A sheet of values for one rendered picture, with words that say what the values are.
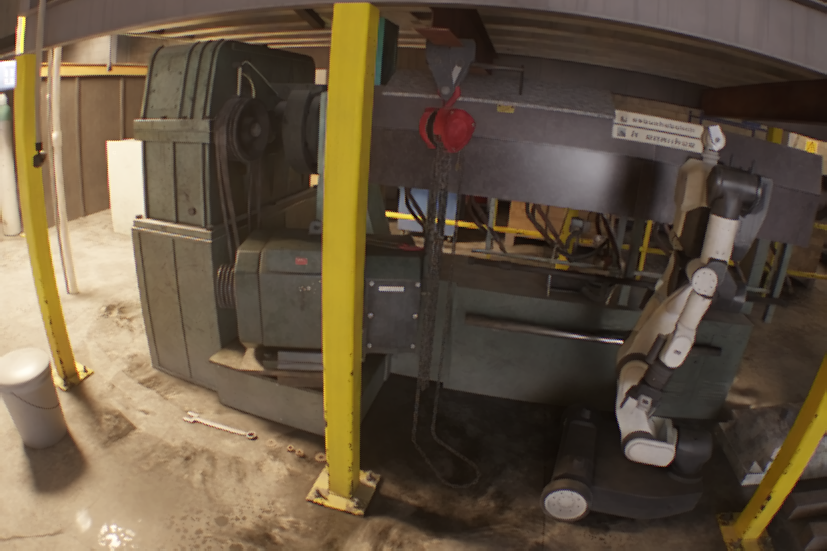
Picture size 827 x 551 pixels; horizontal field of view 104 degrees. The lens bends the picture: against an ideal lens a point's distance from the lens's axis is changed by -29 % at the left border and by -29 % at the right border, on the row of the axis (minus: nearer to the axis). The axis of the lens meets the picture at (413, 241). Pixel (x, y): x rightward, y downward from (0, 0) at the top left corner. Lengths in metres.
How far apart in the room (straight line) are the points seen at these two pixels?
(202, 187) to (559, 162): 1.58
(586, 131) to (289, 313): 1.49
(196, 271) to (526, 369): 1.68
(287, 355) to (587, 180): 1.51
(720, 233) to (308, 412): 1.73
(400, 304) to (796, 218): 1.99
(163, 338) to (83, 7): 1.65
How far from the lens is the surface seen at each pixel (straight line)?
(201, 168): 2.06
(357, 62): 1.21
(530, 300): 2.20
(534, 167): 2.09
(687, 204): 1.49
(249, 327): 1.89
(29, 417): 2.26
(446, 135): 1.55
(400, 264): 1.77
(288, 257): 1.73
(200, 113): 2.05
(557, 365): 2.37
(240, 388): 2.22
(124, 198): 5.23
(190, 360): 2.48
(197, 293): 2.23
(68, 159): 6.23
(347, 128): 1.21
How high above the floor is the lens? 1.43
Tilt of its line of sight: 17 degrees down
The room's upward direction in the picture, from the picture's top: 4 degrees clockwise
